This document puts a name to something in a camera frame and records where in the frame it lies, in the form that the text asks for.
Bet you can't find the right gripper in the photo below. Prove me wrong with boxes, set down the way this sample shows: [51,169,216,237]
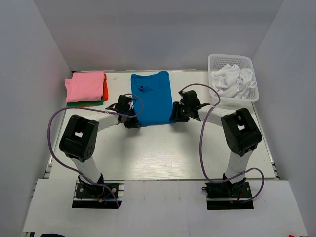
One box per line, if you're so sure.
[169,101,191,122]

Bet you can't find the white plastic basket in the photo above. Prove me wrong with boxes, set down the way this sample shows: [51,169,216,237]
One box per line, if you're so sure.
[207,54,259,105]

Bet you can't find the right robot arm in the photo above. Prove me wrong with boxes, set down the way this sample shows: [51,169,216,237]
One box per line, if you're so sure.
[169,90,262,197]

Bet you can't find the blue t-shirt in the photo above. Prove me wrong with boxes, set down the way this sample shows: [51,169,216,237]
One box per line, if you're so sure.
[131,71,173,127]

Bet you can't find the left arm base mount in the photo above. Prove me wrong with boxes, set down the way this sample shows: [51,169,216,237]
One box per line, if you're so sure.
[72,181,124,209]

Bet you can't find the pink folded t-shirt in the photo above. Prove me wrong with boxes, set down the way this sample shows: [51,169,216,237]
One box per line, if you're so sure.
[65,71,104,103]

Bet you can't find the white t-shirt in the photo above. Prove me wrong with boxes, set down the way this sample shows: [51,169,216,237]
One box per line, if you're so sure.
[210,64,257,99]

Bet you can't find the green folded t-shirt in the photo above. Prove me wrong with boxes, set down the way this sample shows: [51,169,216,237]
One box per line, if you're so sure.
[67,99,103,107]

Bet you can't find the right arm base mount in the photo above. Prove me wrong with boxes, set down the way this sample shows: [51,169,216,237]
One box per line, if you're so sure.
[201,182,254,210]

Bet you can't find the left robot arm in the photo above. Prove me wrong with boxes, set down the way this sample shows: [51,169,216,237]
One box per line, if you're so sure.
[59,94,141,197]

